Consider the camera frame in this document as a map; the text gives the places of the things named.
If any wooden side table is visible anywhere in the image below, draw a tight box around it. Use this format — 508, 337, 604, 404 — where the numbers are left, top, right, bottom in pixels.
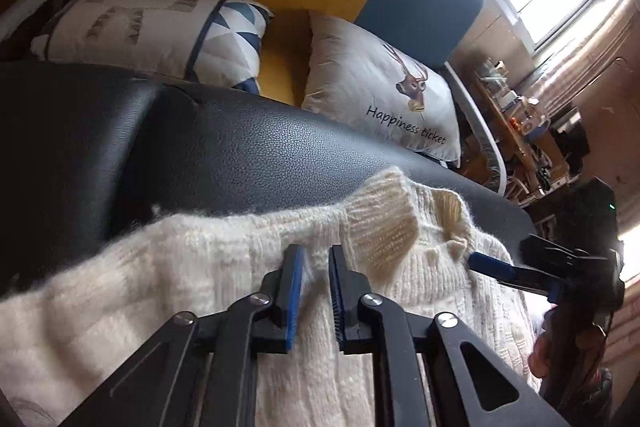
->
460, 57, 571, 208

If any person's right hand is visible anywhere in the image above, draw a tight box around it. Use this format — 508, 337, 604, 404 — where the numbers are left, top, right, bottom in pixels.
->
527, 324, 607, 380

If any geometric print pillow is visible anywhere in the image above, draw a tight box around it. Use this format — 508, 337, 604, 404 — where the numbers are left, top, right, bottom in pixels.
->
31, 0, 275, 95

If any deer print pillow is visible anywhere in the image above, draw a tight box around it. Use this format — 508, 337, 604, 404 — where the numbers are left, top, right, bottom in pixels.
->
301, 10, 462, 168

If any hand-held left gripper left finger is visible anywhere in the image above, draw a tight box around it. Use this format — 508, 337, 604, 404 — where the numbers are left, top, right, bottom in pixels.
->
60, 244, 306, 427

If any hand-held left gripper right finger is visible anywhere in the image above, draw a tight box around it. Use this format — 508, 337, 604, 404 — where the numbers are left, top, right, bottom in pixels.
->
327, 244, 571, 427

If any black leather padded table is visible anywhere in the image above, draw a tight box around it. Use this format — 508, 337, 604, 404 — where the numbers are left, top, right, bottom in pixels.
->
0, 59, 538, 308

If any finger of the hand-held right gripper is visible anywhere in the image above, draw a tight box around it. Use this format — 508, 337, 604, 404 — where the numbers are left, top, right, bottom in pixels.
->
519, 233, 592, 268
467, 251, 557, 304

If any beige curtain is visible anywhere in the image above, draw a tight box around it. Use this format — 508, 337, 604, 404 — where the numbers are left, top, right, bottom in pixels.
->
537, 0, 640, 110

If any white knitted sweater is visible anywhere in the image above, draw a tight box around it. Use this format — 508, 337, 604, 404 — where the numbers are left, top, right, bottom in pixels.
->
0, 166, 543, 427

